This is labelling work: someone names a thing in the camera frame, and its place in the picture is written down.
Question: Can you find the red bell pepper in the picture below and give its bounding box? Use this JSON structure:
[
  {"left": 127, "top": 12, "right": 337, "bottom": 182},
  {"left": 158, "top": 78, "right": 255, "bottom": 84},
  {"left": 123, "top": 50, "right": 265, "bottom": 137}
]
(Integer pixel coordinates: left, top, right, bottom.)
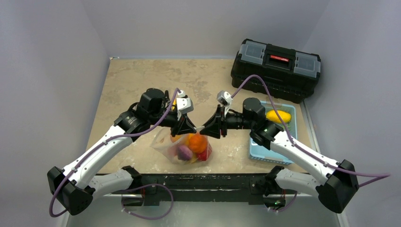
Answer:
[{"left": 197, "top": 145, "right": 212, "bottom": 161}]

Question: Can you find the clear zip top bag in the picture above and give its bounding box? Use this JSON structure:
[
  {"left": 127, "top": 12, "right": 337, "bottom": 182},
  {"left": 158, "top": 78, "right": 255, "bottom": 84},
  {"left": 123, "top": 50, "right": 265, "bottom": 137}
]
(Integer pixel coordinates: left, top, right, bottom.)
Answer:
[{"left": 150, "top": 128, "right": 212, "bottom": 165}]

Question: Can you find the yellow bell pepper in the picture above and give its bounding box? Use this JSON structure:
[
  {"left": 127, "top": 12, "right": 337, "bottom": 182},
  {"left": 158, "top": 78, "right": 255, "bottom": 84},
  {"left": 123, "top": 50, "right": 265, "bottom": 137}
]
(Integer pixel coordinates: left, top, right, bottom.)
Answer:
[{"left": 186, "top": 155, "right": 198, "bottom": 164}]

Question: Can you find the orange mini pumpkin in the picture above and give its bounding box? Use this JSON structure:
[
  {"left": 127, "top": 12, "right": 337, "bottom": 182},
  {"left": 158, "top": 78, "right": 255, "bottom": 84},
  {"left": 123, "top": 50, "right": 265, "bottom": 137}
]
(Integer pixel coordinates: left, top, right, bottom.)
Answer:
[{"left": 188, "top": 133, "right": 208, "bottom": 154}]

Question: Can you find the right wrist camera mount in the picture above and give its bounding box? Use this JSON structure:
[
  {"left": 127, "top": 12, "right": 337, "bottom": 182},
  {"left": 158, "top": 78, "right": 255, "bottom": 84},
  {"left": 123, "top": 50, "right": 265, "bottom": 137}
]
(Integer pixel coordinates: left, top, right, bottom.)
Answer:
[{"left": 217, "top": 90, "right": 233, "bottom": 116}]

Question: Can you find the peach fruit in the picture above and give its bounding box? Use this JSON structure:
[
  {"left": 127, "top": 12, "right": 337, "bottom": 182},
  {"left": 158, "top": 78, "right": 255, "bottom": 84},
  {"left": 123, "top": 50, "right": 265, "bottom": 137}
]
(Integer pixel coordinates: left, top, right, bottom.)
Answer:
[{"left": 170, "top": 135, "right": 186, "bottom": 143}]

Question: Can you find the yellow handled screwdriver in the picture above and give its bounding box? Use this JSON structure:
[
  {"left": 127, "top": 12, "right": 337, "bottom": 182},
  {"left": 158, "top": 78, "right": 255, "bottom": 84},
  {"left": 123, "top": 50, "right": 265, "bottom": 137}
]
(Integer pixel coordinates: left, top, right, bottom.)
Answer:
[{"left": 171, "top": 99, "right": 177, "bottom": 112}]

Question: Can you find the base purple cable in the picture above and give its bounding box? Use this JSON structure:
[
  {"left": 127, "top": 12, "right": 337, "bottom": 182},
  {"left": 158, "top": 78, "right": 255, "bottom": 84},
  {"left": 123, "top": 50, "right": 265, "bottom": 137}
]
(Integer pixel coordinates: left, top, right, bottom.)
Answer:
[{"left": 121, "top": 183, "right": 174, "bottom": 220}]

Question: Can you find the purple red onion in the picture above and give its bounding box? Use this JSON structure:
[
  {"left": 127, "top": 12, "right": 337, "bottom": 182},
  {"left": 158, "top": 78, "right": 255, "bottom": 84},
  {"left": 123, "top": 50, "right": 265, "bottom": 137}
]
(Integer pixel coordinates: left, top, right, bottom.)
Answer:
[{"left": 177, "top": 145, "right": 193, "bottom": 161}]

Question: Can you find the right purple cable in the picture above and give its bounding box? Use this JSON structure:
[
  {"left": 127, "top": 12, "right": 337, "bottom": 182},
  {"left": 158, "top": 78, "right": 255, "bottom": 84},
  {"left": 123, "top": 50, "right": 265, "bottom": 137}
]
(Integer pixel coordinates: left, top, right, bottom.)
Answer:
[{"left": 230, "top": 75, "right": 391, "bottom": 188}]

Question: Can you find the black toolbox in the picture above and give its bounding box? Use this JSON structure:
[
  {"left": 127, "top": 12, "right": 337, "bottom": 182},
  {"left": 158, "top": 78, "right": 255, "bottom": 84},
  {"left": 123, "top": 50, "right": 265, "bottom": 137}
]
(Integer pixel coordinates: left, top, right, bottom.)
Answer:
[{"left": 230, "top": 39, "right": 321, "bottom": 104}]

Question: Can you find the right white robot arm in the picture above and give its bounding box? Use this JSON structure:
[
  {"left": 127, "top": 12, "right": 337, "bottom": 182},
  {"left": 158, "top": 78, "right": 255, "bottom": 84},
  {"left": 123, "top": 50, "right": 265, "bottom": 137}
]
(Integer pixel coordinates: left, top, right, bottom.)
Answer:
[{"left": 200, "top": 97, "right": 359, "bottom": 213}]

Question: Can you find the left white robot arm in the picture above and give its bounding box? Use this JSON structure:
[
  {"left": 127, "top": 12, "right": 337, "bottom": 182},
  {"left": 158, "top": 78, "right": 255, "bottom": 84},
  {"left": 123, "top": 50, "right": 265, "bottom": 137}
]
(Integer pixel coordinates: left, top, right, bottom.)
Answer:
[{"left": 47, "top": 88, "right": 196, "bottom": 215}]

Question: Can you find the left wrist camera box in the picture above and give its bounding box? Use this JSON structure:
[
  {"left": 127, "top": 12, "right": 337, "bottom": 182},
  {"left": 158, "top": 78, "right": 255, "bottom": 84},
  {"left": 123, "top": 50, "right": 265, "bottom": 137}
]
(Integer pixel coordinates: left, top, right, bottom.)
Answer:
[{"left": 174, "top": 90, "right": 194, "bottom": 120}]

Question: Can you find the yellow mango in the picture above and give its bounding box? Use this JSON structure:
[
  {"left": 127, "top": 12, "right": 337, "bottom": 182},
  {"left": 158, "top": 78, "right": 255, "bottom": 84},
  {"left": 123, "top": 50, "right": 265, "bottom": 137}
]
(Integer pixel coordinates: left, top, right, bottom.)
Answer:
[{"left": 266, "top": 110, "right": 292, "bottom": 124}]

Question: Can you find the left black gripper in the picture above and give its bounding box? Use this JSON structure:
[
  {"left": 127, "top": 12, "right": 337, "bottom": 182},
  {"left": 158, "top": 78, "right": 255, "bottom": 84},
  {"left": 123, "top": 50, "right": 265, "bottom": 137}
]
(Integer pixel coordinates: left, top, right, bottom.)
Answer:
[{"left": 149, "top": 109, "right": 196, "bottom": 137}]

